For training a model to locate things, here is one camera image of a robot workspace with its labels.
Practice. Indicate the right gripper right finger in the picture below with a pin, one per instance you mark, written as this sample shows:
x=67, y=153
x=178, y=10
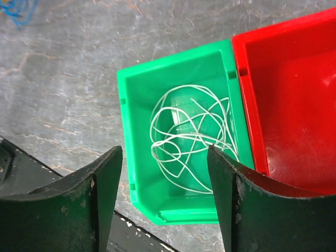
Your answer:
x=258, y=213

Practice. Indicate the front green bin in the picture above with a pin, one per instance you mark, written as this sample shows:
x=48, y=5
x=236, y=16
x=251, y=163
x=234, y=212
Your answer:
x=173, y=109

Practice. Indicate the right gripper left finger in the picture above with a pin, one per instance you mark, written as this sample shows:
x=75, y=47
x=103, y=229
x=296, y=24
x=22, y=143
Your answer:
x=73, y=213

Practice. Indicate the red bin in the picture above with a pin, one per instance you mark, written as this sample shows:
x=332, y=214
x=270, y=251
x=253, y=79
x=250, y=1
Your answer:
x=287, y=79

